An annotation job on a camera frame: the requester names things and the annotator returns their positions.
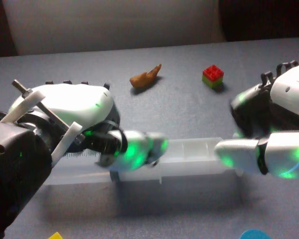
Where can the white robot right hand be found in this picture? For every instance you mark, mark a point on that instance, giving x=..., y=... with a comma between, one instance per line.
x=289, y=149

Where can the large clear plastic syringe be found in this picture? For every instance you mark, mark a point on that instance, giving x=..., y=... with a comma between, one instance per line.
x=189, y=159

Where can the blue round object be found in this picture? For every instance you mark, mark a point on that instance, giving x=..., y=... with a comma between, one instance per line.
x=254, y=235

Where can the red and green toy brick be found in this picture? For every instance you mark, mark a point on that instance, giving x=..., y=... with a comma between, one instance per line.
x=213, y=74

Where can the grey table cloth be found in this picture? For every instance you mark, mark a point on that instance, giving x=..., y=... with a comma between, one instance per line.
x=177, y=107

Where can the brown toy food piece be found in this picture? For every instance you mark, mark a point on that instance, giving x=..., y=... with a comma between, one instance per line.
x=142, y=79

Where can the white backdrop board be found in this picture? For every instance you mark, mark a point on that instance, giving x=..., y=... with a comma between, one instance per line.
x=114, y=25

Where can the small yellow block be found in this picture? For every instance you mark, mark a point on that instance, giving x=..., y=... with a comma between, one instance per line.
x=56, y=236

